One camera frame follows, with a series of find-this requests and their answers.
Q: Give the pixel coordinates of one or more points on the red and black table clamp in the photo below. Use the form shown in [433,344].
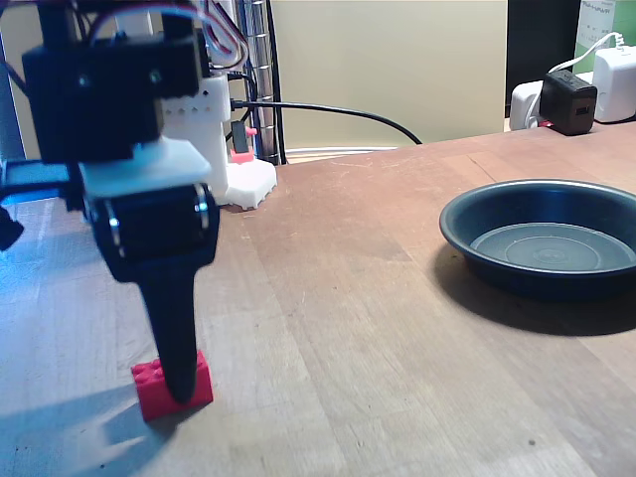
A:
[242,157]

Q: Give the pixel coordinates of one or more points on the black camera module on mount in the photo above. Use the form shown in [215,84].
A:
[10,233]

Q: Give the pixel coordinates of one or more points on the white power strip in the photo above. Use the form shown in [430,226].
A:
[522,107]

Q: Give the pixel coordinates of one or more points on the chrome rack pole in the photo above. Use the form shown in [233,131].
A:
[263,74]

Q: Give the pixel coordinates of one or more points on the black panel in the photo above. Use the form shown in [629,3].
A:
[541,45]

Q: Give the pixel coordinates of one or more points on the red lego block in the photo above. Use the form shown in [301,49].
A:
[154,402]

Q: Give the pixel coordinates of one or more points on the green and white box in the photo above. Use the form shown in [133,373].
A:
[603,20]

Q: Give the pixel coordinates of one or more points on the black cube power adapter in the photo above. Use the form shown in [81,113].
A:
[566,102]

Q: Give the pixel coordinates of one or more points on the dark vertical frame post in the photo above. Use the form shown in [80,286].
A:
[10,124]

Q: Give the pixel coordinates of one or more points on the white power adapter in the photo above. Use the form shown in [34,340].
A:
[616,84]

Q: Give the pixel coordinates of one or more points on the dark round bin dish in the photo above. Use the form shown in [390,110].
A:
[541,253]

